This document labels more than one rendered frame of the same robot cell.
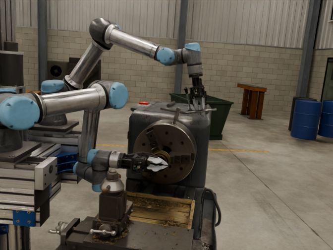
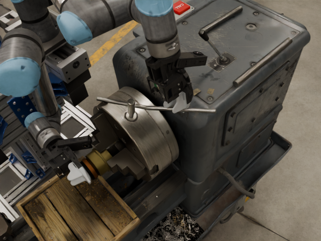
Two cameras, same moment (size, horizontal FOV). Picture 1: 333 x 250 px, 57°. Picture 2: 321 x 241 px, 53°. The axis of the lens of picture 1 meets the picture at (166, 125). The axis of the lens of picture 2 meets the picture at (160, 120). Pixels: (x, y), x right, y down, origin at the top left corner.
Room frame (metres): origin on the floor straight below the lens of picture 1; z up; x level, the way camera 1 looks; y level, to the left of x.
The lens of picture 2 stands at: (1.14, -0.52, 1.99)
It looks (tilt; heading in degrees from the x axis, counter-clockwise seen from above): 53 degrees down; 45
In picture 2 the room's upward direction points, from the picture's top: 6 degrees counter-clockwise
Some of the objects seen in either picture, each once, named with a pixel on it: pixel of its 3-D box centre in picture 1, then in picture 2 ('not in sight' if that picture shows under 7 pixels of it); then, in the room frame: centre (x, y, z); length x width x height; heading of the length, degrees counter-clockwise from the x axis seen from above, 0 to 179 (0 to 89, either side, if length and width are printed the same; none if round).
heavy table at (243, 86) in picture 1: (249, 100); not in sight; (10.27, -2.71, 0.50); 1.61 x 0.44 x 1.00; 6
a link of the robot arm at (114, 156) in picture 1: (116, 159); (50, 139); (1.33, 0.21, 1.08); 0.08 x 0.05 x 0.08; 171
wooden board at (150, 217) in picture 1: (151, 213); (77, 213); (1.23, 0.04, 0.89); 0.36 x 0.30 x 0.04; 82
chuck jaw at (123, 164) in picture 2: (181, 157); (131, 165); (1.43, -0.08, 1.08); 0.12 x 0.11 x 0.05; 82
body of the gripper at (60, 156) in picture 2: (133, 162); (60, 156); (1.31, 0.13, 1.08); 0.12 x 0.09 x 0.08; 81
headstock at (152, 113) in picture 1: (172, 137); (208, 77); (1.92, -0.04, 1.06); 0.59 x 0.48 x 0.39; 172
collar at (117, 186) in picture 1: (112, 183); not in sight; (0.93, 0.16, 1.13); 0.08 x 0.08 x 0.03
